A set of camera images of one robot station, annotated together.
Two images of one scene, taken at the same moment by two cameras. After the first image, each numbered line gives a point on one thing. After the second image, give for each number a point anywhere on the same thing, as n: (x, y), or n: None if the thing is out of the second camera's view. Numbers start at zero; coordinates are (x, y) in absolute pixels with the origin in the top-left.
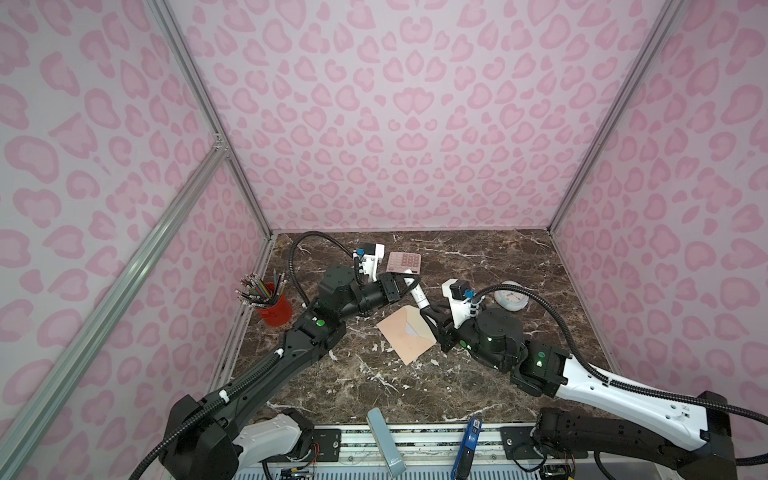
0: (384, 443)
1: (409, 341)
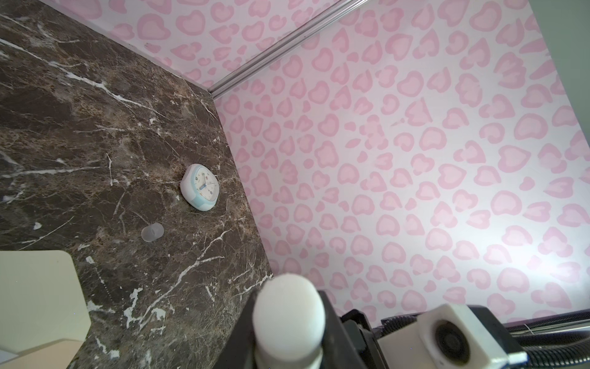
0: None
1: (44, 311)
